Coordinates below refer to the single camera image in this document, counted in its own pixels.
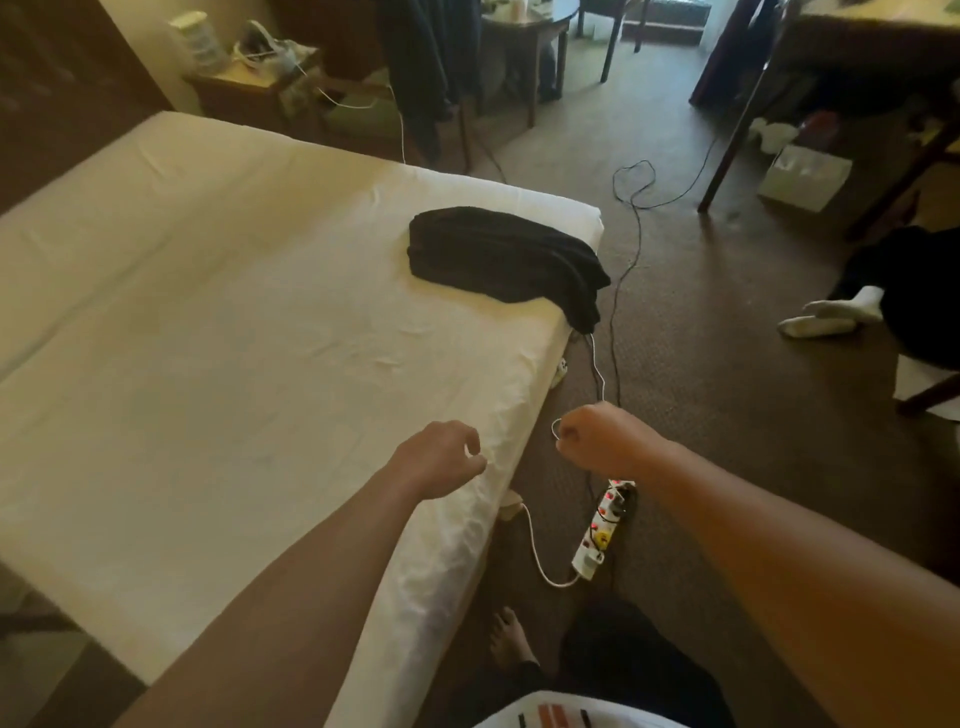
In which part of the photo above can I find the person's left hand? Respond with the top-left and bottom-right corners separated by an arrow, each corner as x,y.
381,420 -> 491,503

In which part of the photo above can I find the person's right hand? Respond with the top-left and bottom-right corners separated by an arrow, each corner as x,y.
552,400 -> 672,485

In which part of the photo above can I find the black t-shirt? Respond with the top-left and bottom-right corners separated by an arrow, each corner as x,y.
406,205 -> 614,336

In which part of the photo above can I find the person's right forearm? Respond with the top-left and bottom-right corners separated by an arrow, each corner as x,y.
637,447 -> 960,728

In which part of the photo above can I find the person's left forearm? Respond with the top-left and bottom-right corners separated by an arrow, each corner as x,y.
120,477 -> 452,728

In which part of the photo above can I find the person's left leg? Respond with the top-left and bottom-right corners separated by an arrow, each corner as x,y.
450,604 -> 564,728

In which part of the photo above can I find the person's leg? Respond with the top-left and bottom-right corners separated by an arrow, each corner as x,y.
450,604 -> 564,728
562,592 -> 740,728

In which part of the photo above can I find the person's right leg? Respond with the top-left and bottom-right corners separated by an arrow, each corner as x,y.
562,592 -> 740,728

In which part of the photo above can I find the person's white printed shirt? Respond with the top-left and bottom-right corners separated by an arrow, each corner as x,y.
472,690 -> 692,728

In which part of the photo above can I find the white power strip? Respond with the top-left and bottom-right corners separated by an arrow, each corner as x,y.
571,477 -> 639,584

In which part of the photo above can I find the white bed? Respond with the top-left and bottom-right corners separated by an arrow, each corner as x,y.
0,109 -> 606,728

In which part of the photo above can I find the green wooden armchair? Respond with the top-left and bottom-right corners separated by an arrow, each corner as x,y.
315,0 -> 482,170

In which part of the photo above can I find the black garment on chair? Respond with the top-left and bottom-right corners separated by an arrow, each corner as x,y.
375,0 -> 485,129

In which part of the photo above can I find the small round wooden table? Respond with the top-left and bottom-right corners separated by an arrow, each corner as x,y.
480,0 -> 584,129

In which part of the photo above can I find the wooden nightstand with phone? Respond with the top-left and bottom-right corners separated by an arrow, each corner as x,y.
183,52 -> 339,137

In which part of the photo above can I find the white cups stack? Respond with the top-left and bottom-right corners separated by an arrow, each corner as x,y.
168,10 -> 227,74

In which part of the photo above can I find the thin white cord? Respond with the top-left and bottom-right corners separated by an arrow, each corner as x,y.
517,330 -> 609,590

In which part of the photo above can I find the white charger cable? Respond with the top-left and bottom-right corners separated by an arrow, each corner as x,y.
247,18 -> 410,167

